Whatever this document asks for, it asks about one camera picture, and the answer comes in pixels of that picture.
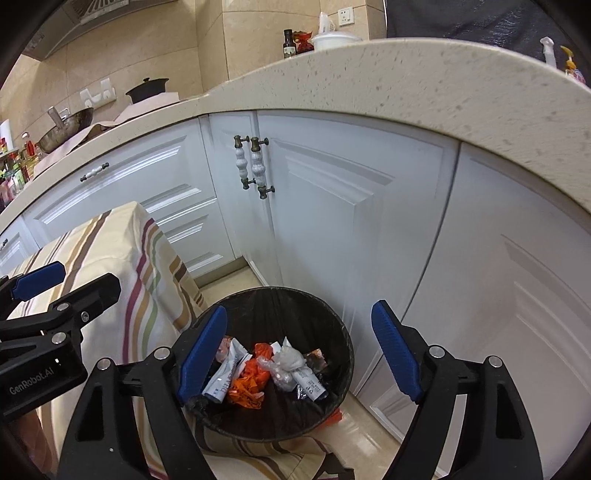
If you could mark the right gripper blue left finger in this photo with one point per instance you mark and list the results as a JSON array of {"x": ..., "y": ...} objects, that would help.
[{"x": 102, "y": 441}]

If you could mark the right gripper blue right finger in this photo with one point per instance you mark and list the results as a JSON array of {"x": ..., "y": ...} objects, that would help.
[{"x": 497, "y": 439}]

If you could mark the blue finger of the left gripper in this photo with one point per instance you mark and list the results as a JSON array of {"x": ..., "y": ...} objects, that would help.
[
  {"x": 30, "y": 285},
  {"x": 64, "y": 317}
]

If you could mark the orange plastic bag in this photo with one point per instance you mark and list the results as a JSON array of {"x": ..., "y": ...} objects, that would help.
[{"x": 247, "y": 390}]

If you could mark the grey white pouch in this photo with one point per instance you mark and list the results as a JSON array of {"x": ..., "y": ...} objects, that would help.
[
  {"x": 231, "y": 367},
  {"x": 291, "y": 360}
]

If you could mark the clear plastic bag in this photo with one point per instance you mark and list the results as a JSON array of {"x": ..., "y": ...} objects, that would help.
[{"x": 283, "y": 380}]

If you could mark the black trash bin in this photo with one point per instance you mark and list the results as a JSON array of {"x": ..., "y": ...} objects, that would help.
[{"x": 268, "y": 315}]

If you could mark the person's left hand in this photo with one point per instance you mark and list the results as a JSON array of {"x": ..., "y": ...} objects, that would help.
[{"x": 29, "y": 432}]

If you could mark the striped tablecloth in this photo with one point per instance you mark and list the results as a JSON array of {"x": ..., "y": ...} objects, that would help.
[{"x": 158, "y": 301}]

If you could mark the cooking oil bottle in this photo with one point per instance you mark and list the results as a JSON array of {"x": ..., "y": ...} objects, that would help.
[{"x": 29, "y": 156}]

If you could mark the white spice rack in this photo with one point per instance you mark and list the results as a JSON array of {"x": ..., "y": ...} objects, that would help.
[{"x": 12, "y": 178}]

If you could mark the paper towel roll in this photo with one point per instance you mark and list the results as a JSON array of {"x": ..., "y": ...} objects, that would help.
[{"x": 5, "y": 133}]

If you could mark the steel wok pan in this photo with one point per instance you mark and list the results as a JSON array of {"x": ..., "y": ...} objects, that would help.
[{"x": 64, "y": 128}]

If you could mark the pink stove cover cloth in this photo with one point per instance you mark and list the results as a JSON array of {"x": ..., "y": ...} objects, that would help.
[{"x": 96, "y": 128}]

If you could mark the black cast iron pot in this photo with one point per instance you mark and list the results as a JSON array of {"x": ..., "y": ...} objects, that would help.
[{"x": 147, "y": 89}]

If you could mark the dark sauce bottle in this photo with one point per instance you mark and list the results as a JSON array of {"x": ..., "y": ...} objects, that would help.
[{"x": 289, "y": 47}]

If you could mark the red snack packet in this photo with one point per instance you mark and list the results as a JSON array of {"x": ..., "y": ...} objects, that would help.
[{"x": 302, "y": 41}]

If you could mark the yellow soap pump bottle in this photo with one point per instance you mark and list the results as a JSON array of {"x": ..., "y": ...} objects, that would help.
[{"x": 571, "y": 68}]

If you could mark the white spray bottle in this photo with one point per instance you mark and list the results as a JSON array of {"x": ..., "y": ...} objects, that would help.
[{"x": 548, "y": 51}]

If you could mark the white stacked bowls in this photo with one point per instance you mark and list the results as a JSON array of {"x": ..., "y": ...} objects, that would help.
[{"x": 333, "y": 39}]

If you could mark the dark clothed person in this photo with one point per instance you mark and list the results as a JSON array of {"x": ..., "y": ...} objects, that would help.
[{"x": 509, "y": 24}]

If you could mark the drawer handle centre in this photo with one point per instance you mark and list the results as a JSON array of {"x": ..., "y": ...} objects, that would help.
[{"x": 94, "y": 172}]

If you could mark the white wall hook rack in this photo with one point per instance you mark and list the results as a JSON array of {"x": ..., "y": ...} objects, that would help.
[{"x": 104, "y": 96}]

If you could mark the cabinet door handle left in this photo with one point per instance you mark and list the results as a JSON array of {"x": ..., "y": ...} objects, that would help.
[{"x": 241, "y": 163}]

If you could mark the cabinet door handle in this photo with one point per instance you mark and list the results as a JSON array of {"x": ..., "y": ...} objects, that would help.
[
  {"x": 258, "y": 167},
  {"x": 241, "y": 163}
]

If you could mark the cabinet door handle right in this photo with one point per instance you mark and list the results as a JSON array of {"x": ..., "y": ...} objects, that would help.
[{"x": 258, "y": 167}]

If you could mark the wall power outlet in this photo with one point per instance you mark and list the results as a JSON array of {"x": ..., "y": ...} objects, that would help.
[{"x": 346, "y": 16}]

